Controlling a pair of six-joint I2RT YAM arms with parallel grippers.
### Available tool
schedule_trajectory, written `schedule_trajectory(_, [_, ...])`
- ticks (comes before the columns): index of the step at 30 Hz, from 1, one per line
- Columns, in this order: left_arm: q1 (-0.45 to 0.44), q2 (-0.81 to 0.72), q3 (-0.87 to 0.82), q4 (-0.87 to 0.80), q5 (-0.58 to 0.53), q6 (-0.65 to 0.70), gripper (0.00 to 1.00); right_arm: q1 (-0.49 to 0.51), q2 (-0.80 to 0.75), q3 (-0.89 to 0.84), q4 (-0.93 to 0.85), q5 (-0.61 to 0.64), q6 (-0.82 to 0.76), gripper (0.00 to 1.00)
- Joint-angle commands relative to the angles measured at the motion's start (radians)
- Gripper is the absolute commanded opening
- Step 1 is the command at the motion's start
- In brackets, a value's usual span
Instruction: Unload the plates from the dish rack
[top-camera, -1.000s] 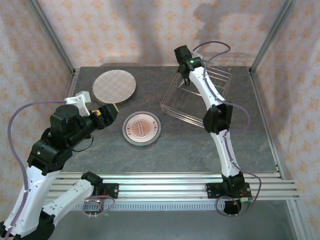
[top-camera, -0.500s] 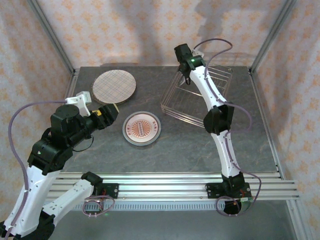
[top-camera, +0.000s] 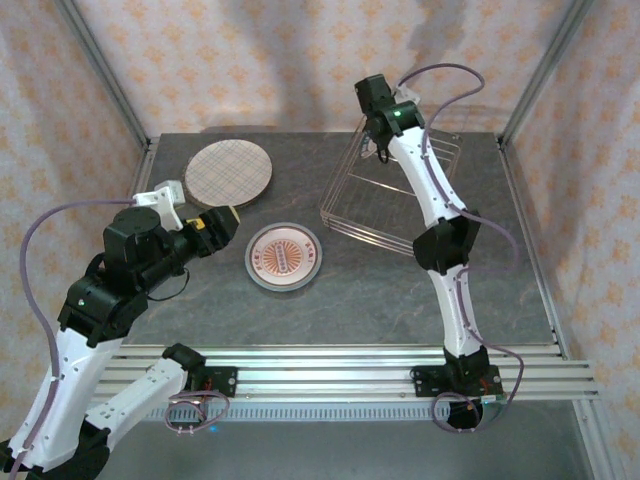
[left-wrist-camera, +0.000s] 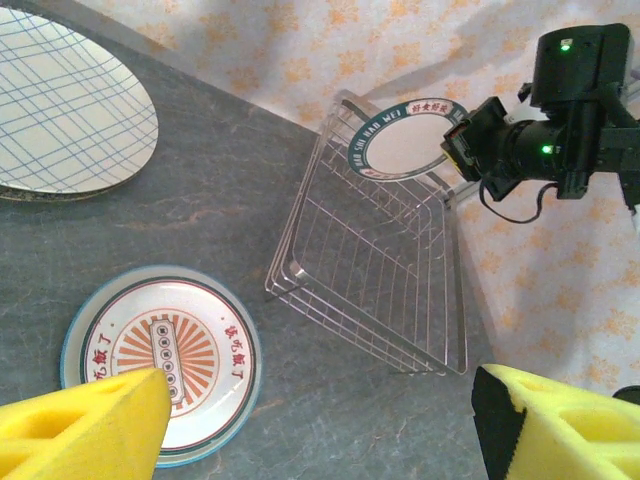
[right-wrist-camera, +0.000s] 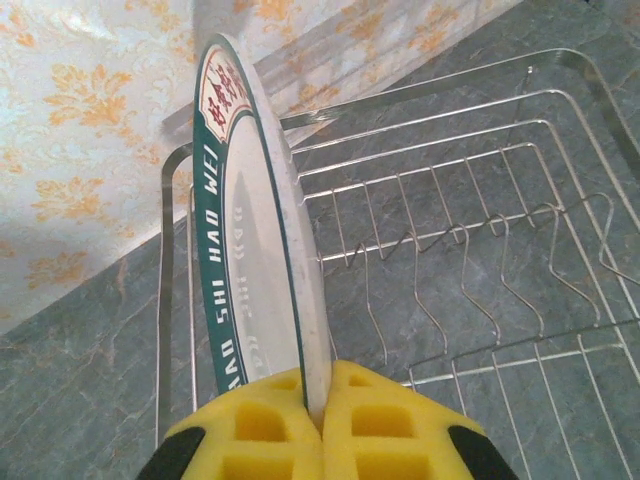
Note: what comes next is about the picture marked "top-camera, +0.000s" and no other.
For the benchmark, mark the plaid patterned plate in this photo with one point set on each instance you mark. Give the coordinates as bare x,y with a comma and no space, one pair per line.
227,172

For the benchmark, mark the plate with red shapes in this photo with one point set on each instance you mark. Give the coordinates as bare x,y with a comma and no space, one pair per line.
282,291

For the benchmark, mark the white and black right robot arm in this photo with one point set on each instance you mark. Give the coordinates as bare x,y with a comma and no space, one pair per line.
425,180

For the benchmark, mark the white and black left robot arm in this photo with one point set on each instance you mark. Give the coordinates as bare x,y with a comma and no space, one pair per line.
65,380

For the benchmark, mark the aluminium frame post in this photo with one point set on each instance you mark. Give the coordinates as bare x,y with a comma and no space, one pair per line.
550,60
109,75

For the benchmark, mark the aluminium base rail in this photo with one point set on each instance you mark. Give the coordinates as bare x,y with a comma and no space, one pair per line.
325,370

